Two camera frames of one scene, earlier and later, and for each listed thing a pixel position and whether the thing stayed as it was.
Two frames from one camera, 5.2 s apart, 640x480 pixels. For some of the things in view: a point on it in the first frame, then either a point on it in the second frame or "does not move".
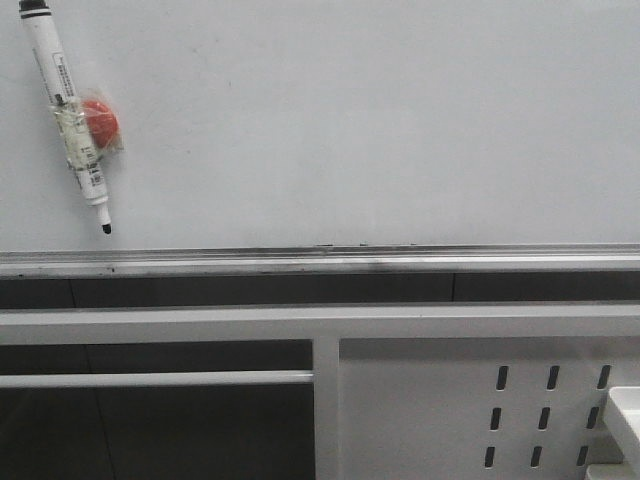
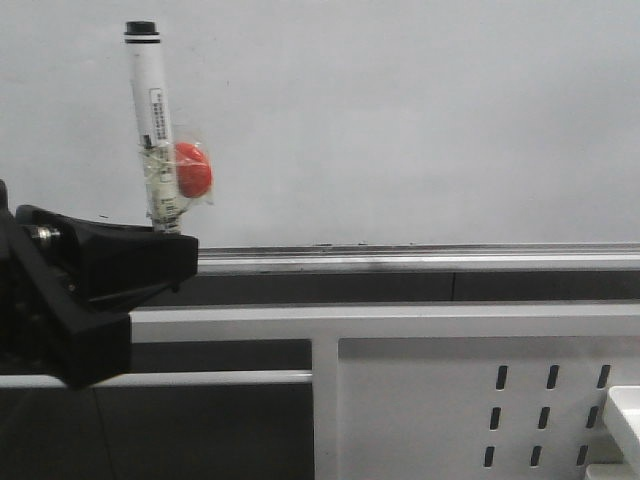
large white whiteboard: [301, 138] does not move
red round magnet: [103, 123] to [193, 170]
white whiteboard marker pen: [78, 142] to [159, 153]
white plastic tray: [625, 407] does not move
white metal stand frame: [399, 392] does not move
